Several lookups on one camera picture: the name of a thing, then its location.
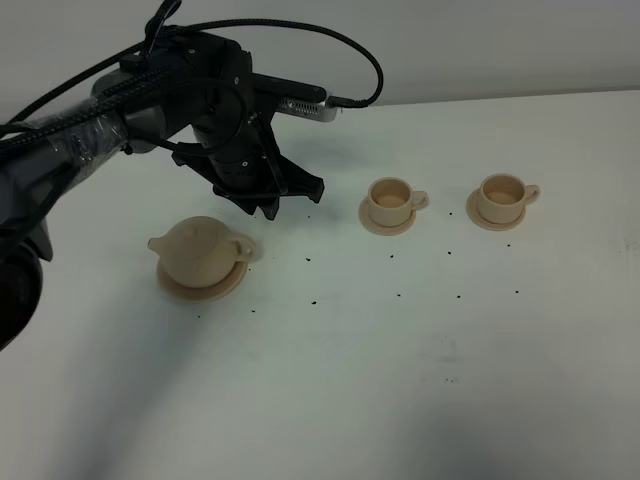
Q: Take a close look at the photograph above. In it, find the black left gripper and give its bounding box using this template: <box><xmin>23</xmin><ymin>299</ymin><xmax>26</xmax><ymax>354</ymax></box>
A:
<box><xmin>164</xmin><ymin>33</ymin><xmax>324</xmax><ymax>220</ymax></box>

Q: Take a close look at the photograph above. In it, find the beige teapot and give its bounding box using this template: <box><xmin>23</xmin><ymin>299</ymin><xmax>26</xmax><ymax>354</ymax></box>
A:
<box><xmin>147</xmin><ymin>216</ymin><xmax>257</xmax><ymax>262</ymax></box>

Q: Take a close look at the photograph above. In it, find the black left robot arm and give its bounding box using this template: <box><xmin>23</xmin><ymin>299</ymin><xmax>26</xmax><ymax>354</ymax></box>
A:
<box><xmin>1</xmin><ymin>28</ymin><xmax>337</xmax><ymax>344</ymax></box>

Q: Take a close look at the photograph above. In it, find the beige teapot saucer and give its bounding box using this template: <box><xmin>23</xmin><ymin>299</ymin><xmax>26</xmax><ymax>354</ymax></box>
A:
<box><xmin>156</xmin><ymin>244</ymin><xmax>252</xmax><ymax>302</ymax></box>

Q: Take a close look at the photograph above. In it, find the beige left cup saucer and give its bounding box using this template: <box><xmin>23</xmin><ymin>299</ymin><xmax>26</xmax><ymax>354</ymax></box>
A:
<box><xmin>358</xmin><ymin>199</ymin><xmax>416</xmax><ymax>236</ymax></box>

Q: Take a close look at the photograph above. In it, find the beige cup saucer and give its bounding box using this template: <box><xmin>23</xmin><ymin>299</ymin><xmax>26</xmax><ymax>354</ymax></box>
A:
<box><xmin>358</xmin><ymin>199</ymin><xmax>416</xmax><ymax>236</ymax></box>
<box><xmin>466</xmin><ymin>189</ymin><xmax>526</xmax><ymax>231</ymax></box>

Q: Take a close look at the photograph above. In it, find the beige left teacup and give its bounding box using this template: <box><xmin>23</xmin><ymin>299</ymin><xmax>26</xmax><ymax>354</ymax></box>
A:
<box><xmin>367</xmin><ymin>177</ymin><xmax>428</xmax><ymax>223</ymax></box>

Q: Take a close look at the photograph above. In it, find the beige teacup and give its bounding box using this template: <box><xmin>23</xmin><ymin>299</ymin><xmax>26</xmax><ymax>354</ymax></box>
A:
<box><xmin>367</xmin><ymin>177</ymin><xmax>428</xmax><ymax>223</ymax></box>
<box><xmin>479</xmin><ymin>174</ymin><xmax>540</xmax><ymax>206</ymax></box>

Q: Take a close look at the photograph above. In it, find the beige right cup saucer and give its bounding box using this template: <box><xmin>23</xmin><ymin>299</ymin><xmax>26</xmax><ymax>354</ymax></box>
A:
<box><xmin>466</xmin><ymin>189</ymin><xmax>526</xmax><ymax>231</ymax></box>

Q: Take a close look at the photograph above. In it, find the beige right teacup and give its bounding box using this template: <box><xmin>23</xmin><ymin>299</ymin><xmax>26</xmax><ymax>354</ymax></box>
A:
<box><xmin>479</xmin><ymin>174</ymin><xmax>540</xmax><ymax>206</ymax></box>

